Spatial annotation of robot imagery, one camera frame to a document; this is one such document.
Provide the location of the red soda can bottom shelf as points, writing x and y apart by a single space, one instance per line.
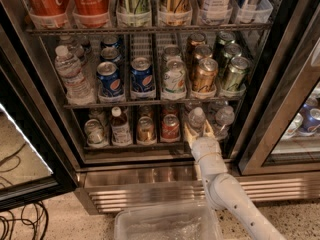
170 128

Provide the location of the gold soda can bottom shelf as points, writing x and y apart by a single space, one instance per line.
145 130

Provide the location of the silver can bottom left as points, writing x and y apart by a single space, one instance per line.
95 134

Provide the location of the red coca-cola bottle left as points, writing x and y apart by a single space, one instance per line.
49 14

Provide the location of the steel fridge door right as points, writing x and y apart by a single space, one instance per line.
277 146

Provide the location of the gold can middle shelf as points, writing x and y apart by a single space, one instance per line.
203 83

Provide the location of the blue pepsi can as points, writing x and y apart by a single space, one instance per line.
142 79
110 84

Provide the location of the red coca-cola bottle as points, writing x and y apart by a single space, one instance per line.
92 13
49 14

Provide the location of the white green soda can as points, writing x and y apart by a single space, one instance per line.
173 80

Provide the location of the amber bottle top shelf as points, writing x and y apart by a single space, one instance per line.
174 12

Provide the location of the clear water bottle bottom shelf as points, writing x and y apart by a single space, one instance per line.
195 121

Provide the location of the blue pepsi can front left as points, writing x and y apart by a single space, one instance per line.
110 84

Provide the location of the white label bottle top shelf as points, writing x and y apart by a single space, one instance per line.
214 12

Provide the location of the brown drink bottle white cap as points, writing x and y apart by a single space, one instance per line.
121 135

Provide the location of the large water bottle middle shelf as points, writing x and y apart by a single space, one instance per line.
79 90

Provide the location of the steel fridge base grille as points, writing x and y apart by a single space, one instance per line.
112 189

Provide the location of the green can middle shelf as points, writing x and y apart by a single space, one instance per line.
231 82

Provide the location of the green yellow bottle top shelf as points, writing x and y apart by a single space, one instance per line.
134 13

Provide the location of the blue pepsi can right fridge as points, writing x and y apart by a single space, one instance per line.
311 121

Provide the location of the red coca-cola bottle right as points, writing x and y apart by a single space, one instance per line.
92 13

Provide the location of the blue pepsi can centre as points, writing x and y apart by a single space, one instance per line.
142 79

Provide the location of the black fridge door left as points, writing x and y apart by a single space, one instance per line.
24 100

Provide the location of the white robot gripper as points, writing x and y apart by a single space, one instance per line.
205 148

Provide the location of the clear water bottle bottom right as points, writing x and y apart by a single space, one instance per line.
221 122

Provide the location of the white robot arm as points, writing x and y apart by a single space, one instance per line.
222 190

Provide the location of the clear plastic bin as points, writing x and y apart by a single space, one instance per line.
183 220

